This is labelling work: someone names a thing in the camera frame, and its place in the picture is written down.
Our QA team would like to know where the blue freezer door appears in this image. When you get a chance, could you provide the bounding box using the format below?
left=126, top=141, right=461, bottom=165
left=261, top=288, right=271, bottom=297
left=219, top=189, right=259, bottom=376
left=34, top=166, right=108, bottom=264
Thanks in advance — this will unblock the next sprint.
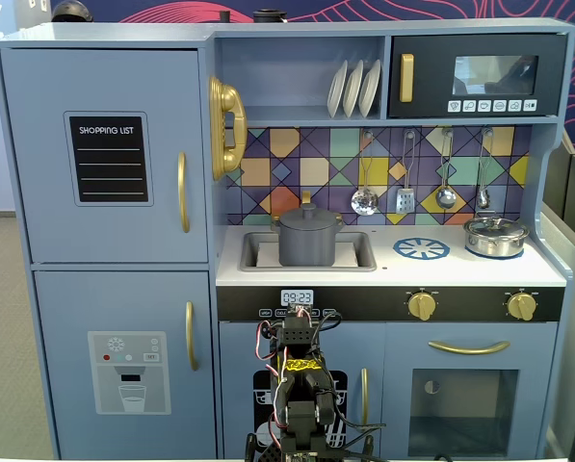
left=32, top=269, right=219, bottom=459

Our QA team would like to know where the gray pot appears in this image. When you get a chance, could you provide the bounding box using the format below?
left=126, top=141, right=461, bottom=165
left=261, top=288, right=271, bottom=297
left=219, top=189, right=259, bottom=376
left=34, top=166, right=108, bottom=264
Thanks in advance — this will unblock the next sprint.
left=270, top=214, right=344, bottom=268

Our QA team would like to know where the black cylinder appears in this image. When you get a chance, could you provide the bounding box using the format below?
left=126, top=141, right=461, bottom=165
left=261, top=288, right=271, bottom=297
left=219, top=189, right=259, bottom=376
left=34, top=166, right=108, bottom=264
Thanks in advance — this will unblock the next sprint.
left=252, top=9, right=288, bottom=24

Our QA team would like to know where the gold freezer door handle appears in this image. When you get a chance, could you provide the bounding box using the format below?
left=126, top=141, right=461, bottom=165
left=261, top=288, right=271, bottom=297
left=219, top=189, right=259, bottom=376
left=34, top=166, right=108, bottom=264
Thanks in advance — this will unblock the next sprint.
left=184, top=300, right=199, bottom=372

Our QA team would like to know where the gold toy telephone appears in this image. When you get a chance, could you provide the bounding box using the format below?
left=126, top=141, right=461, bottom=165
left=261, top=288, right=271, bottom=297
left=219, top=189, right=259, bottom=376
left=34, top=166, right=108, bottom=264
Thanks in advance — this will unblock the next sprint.
left=207, top=75, right=248, bottom=182

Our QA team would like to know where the small metal spoon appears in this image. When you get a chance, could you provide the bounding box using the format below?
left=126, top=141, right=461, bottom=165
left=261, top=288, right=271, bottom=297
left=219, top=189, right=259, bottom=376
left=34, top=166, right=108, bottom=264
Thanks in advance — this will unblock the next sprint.
left=476, top=127, right=494, bottom=210

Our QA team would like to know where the blue dishwasher door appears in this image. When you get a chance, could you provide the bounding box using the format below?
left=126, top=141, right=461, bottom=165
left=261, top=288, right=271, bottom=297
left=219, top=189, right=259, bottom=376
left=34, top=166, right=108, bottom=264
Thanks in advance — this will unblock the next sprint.
left=218, top=321, right=385, bottom=458

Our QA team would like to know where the metal ladle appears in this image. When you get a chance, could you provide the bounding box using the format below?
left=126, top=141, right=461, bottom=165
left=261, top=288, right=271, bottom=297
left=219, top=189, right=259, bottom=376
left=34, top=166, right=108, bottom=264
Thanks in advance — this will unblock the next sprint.
left=434, top=127, right=457, bottom=210

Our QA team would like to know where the blue oven door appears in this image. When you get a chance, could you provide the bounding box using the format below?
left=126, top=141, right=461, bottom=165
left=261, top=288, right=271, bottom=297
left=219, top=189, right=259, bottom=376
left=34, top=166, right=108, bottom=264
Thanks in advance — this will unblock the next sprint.
left=383, top=321, right=559, bottom=458

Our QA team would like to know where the metal skimmer spoon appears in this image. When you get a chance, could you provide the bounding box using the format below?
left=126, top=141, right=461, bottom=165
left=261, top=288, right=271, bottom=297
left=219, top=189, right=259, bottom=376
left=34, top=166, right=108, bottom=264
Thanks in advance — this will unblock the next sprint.
left=350, top=129, right=379, bottom=217

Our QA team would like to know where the metal slotted spatula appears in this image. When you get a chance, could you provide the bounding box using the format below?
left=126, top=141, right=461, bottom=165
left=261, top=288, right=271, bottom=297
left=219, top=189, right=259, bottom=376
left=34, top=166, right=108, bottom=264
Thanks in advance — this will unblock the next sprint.
left=395, top=128, right=418, bottom=215

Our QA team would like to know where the black dishwasher sticker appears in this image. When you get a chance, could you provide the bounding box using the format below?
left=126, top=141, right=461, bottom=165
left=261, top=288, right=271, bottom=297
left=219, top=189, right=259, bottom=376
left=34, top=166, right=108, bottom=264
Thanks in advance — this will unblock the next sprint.
left=252, top=370, right=349, bottom=453

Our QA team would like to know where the gold dishwasher handle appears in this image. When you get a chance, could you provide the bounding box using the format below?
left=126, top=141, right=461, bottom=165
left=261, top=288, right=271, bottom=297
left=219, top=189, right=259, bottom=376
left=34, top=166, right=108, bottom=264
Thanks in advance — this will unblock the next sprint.
left=359, top=368, right=370, bottom=427

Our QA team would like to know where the blue fridge door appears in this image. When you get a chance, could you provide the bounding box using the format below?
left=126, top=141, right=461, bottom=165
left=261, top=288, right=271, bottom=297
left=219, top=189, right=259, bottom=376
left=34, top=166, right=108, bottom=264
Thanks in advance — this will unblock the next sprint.
left=0, top=47, right=210, bottom=265

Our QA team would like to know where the steel pot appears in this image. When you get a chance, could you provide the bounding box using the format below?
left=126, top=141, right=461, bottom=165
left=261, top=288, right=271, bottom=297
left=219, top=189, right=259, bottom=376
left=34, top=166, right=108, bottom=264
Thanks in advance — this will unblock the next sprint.
left=462, top=221, right=530, bottom=258

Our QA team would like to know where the gold fridge door handle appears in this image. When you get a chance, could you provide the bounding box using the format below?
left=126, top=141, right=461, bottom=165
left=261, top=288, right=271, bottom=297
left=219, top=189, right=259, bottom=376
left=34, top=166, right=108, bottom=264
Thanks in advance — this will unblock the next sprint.
left=176, top=151, right=192, bottom=234

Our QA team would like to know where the black microwave door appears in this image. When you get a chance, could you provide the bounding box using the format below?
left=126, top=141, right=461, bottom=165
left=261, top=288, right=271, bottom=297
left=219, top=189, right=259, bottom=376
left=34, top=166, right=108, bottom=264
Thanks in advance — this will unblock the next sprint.
left=387, top=33, right=568, bottom=119

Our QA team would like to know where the black helmet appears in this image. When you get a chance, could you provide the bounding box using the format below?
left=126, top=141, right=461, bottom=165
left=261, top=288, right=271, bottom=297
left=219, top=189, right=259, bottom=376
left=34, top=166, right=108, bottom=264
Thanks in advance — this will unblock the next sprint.
left=50, top=0, right=94, bottom=23

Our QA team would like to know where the black camera cable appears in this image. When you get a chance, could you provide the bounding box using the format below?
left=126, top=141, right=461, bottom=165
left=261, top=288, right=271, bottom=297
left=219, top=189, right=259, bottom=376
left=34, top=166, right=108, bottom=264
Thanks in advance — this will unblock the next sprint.
left=315, top=310, right=389, bottom=456

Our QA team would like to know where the blue wooden toy kitchen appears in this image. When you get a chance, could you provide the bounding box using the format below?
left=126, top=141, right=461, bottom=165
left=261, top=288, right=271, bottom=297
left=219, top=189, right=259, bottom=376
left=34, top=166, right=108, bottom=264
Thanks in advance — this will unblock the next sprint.
left=0, top=17, right=575, bottom=461

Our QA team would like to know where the black shopping list board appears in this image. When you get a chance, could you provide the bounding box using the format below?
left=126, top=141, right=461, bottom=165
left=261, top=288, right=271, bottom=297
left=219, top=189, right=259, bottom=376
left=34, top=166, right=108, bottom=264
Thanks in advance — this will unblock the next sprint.
left=63, top=111, right=154, bottom=207

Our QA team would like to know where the steel pot lid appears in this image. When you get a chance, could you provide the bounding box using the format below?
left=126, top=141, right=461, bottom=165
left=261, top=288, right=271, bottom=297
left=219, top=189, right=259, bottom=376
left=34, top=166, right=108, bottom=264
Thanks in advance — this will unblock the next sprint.
left=463, top=211, right=529, bottom=240

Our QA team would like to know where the gold oven handle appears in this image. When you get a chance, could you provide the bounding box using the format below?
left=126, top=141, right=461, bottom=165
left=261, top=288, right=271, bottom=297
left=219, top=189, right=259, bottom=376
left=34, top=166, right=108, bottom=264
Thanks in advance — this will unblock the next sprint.
left=428, top=340, right=511, bottom=356

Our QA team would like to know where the white toy plate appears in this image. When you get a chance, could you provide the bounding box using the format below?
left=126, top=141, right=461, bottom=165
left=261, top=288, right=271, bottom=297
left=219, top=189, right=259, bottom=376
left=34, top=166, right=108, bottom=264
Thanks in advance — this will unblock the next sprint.
left=327, top=59, right=350, bottom=119
left=342, top=59, right=365, bottom=118
left=357, top=58, right=382, bottom=118

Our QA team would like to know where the gray pot lid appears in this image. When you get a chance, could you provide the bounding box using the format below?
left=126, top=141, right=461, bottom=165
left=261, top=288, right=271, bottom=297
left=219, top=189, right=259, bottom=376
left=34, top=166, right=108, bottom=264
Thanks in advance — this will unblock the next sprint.
left=278, top=202, right=337, bottom=233

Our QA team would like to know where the digital clock display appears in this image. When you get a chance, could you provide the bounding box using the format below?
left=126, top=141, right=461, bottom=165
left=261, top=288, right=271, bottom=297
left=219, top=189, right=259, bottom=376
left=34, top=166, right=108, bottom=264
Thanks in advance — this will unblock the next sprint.
left=280, top=289, right=314, bottom=307

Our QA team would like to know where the gold stove knob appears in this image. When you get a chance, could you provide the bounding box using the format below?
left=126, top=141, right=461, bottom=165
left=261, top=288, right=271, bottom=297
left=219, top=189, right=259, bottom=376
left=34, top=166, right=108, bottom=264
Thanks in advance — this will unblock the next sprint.
left=406, top=291, right=437, bottom=321
left=507, top=291, right=538, bottom=322

